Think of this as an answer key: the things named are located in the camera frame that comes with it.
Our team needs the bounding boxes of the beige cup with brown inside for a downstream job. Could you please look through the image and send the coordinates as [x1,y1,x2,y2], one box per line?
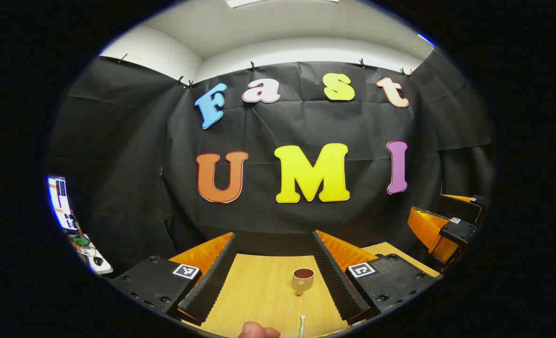
[292,268,315,296]

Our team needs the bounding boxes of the black backdrop cloth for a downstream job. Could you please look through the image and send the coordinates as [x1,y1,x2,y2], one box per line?
[46,49,494,277]

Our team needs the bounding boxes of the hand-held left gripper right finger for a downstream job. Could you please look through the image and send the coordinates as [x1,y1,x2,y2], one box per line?
[312,230,443,325]

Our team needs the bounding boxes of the computer monitor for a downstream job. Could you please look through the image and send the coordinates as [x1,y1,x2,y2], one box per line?
[47,175,79,231]

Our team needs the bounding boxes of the white side table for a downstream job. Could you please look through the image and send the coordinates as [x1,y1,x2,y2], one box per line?
[69,232,114,275]

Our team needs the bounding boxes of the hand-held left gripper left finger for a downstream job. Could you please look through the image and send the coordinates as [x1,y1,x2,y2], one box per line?
[111,231,237,328]

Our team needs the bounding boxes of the light wooden desktop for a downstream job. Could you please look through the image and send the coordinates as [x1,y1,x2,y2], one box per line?
[182,242,440,338]

